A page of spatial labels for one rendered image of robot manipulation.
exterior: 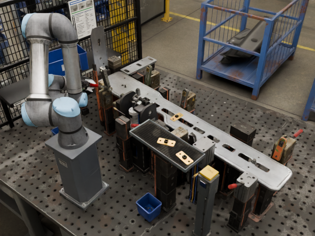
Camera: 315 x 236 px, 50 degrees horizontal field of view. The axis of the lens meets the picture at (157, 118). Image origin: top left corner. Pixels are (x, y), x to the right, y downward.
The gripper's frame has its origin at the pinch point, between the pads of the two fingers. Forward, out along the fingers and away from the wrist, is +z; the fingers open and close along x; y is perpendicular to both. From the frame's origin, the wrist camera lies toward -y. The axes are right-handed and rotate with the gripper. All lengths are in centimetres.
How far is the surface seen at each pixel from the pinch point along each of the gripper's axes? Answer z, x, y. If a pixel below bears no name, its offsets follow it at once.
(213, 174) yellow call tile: -9, -1, 98
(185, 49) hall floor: 267, 24, -131
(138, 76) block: 44.8, 8.5, -6.1
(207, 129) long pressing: 31, 4, 67
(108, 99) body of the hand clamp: 13.8, -7.4, 2.7
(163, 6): 297, 71, -223
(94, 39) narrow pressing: 13.6, 22.7, -26.7
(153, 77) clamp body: 42.5, 13.4, 8.3
